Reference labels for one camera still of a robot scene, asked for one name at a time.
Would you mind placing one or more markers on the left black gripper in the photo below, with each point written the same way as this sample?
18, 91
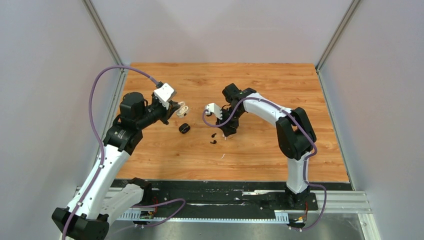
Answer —
167, 113

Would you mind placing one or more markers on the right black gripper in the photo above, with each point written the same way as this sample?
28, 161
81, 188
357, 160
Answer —
229, 128

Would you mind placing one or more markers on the white earbud charging case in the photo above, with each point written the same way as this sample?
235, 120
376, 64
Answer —
183, 109

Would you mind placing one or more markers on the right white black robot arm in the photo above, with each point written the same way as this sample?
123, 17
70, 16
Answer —
295, 135

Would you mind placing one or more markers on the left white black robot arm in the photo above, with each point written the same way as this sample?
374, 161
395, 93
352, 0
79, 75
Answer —
88, 216

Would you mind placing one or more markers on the black earbud charging case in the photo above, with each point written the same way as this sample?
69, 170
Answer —
184, 128

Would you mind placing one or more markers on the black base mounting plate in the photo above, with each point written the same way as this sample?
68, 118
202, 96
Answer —
228, 199

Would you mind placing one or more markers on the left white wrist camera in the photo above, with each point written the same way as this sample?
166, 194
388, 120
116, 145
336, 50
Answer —
164, 94

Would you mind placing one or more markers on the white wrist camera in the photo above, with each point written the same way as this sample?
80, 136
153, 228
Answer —
164, 94
214, 109

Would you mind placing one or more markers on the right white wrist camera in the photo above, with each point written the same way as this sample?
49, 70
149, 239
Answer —
214, 109

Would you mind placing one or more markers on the left aluminium frame post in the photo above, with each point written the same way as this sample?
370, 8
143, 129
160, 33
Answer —
98, 23

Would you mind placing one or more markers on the aluminium frame post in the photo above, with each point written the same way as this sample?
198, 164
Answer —
352, 8
98, 23

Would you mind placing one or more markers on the right aluminium frame post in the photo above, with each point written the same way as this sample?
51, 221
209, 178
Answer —
352, 8

